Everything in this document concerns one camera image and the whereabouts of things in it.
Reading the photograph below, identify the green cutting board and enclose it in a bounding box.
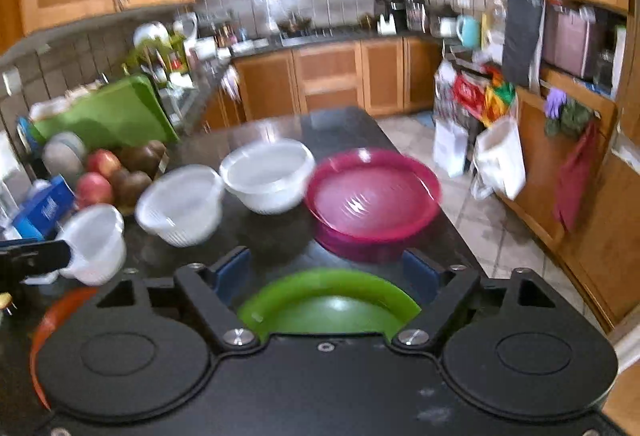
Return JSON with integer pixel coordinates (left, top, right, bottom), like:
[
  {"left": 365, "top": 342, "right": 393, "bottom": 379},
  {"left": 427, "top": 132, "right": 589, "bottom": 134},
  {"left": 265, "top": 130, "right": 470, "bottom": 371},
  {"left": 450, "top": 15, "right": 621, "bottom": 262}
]
[{"left": 29, "top": 75, "right": 178, "bottom": 151}]

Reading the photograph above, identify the kiwi middle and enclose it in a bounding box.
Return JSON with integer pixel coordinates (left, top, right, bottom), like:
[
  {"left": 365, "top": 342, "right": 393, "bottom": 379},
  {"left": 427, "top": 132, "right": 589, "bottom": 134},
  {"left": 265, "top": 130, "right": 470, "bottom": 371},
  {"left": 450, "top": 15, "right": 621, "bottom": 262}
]
[{"left": 119, "top": 145, "right": 162, "bottom": 178}]

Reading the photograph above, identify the pink storage box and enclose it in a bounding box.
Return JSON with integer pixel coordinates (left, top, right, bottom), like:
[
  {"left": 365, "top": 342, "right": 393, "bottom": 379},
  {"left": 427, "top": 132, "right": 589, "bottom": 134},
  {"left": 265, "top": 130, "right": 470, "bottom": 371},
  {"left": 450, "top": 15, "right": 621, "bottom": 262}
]
[{"left": 542, "top": 1, "right": 608, "bottom": 79}]

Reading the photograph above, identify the teal kettle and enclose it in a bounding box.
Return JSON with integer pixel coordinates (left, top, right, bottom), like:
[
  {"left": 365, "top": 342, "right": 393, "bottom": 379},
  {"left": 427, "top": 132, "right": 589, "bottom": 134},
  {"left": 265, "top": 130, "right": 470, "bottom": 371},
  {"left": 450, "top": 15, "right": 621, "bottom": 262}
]
[{"left": 456, "top": 15, "right": 480, "bottom": 49}]

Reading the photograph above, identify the green plastic plate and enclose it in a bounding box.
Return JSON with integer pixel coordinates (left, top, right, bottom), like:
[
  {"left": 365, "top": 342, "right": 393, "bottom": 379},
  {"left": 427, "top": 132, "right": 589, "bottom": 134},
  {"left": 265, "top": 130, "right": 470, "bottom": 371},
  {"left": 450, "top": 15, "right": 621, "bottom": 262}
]
[{"left": 238, "top": 268, "right": 421, "bottom": 341}]

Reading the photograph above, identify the dark hanging apron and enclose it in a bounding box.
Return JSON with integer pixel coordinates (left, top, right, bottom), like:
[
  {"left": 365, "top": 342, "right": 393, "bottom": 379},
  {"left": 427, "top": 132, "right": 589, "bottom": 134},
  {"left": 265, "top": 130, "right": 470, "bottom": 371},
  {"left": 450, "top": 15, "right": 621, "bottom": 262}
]
[{"left": 502, "top": 0, "right": 544, "bottom": 87}]

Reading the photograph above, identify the orange plastic plate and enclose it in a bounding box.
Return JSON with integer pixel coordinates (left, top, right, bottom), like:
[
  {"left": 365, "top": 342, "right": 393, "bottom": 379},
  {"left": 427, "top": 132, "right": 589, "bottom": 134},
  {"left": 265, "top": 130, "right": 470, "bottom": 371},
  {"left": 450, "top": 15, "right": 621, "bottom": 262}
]
[{"left": 28, "top": 285, "right": 99, "bottom": 409}]

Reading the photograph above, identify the purple rubber glove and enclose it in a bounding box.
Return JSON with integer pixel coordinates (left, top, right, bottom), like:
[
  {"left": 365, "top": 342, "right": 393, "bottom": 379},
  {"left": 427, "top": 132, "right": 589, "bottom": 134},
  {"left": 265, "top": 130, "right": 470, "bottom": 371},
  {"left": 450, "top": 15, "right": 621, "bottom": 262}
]
[{"left": 544, "top": 87, "right": 568, "bottom": 121}]

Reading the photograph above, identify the green dish rack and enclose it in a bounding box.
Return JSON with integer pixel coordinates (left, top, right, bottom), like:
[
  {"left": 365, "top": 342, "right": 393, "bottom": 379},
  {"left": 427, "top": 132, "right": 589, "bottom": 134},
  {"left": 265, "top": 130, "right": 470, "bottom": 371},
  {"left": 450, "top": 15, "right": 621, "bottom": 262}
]
[{"left": 124, "top": 35, "right": 189, "bottom": 75}]

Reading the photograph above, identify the magenta plastic plate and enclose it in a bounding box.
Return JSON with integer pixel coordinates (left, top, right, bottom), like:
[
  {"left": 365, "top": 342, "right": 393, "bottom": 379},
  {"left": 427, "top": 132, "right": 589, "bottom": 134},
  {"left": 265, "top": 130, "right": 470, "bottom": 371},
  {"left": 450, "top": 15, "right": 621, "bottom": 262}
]
[{"left": 305, "top": 148, "right": 442, "bottom": 249}]

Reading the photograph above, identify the white tote bag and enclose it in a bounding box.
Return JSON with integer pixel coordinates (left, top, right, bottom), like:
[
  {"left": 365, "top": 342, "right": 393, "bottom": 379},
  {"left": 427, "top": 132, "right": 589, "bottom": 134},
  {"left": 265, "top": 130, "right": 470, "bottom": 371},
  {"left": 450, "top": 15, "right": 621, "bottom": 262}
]
[{"left": 471, "top": 115, "right": 526, "bottom": 201}]

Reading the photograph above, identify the red apple back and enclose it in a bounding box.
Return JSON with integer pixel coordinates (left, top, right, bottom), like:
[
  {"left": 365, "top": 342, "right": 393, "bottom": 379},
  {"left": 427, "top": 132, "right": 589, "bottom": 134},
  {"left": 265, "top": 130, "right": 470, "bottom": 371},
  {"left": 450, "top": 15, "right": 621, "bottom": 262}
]
[{"left": 86, "top": 149, "right": 122, "bottom": 179}]

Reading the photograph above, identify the white bowl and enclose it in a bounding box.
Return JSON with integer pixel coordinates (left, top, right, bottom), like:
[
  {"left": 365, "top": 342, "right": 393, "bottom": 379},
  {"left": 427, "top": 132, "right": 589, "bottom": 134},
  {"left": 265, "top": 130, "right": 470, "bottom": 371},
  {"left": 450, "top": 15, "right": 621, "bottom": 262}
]
[
  {"left": 219, "top": 139, "right": 316, "bottom": 215},
  {"left": 134, "top": 165, "right": 224, "bottom": 247},
  {"left": 55, "top": 204, "right": 126, "bottom": 286}
]

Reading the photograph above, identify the red apple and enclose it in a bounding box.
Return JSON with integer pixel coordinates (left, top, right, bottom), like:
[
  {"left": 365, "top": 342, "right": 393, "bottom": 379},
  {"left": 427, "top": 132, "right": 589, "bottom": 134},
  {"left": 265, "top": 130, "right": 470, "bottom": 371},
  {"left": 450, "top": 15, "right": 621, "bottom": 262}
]
[
  {"left": 86, "top": 149, "right": 122, "bottom": 179},
  {"left": 75, "top": 173, "right": 114, "bottom": 209}
]

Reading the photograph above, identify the white paper bag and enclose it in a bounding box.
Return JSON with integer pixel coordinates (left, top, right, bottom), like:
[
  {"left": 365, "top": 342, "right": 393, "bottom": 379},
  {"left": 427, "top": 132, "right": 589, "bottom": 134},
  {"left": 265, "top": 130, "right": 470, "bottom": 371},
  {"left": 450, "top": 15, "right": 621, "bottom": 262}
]
[{"left": 433, "top": 119, "right": 469, "bottom": 178}]

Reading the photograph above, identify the red hanging cloth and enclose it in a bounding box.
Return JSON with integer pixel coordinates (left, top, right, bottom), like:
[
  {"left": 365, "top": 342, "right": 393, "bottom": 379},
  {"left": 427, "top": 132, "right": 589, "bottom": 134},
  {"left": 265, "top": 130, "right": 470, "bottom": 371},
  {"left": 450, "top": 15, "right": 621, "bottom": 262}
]
[{"left": 553, "top": 121, "right": 598, "bottom": 231}]

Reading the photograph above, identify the red apple front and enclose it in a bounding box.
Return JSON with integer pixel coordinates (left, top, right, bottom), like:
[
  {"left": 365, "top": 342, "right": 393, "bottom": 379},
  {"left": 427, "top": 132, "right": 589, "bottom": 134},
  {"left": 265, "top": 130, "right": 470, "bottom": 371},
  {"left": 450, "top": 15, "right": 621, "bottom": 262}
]
[{"left": 75, "top": 173, "right": 114, "bottom": 209}]

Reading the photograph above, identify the blue tissue pack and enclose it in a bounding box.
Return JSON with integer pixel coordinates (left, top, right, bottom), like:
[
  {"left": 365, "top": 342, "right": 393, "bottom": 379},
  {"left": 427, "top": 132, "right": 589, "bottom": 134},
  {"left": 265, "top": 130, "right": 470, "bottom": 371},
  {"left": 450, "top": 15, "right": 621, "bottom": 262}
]
[{"left": 12, "top": 176, "right": 75, "bottom": 241}]

